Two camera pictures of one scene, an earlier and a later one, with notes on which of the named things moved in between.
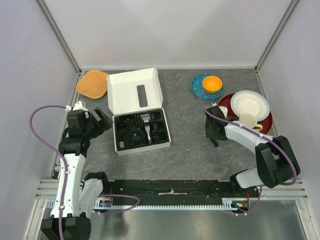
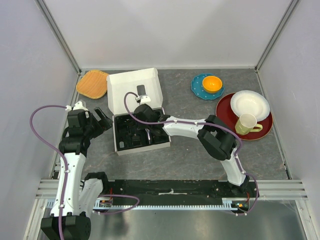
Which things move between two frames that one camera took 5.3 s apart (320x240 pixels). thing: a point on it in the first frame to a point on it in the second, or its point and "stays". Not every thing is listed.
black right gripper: x=208 y=132 to x=140 y=126
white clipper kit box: x=136 y=102 stays
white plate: x=250 y=101 stays
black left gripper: x=103 y=125 stays
